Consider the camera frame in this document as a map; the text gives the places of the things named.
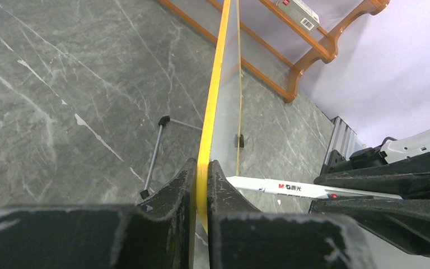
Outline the whiteboard wire stand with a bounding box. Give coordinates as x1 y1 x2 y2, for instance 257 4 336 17
140 115 202 200

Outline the orange wooden rack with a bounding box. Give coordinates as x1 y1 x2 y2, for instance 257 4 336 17
163 1 389 103

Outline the blue whiteboard marker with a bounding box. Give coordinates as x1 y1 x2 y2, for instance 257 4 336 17
227 176 402 200

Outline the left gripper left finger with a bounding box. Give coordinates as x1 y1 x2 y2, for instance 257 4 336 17
0 158 197 268

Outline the white red box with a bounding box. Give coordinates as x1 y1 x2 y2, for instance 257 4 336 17
276 0 320 33

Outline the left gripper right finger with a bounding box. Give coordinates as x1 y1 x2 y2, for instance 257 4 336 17
207 161 376 268

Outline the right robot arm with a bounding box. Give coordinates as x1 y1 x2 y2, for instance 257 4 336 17
309 118 430 258

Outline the yellow framed whiteboard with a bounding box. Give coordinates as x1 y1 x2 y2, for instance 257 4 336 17
196 1 242 231

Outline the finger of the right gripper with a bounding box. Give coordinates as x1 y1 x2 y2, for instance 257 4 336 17
309 198 430 257
314 152 430 199

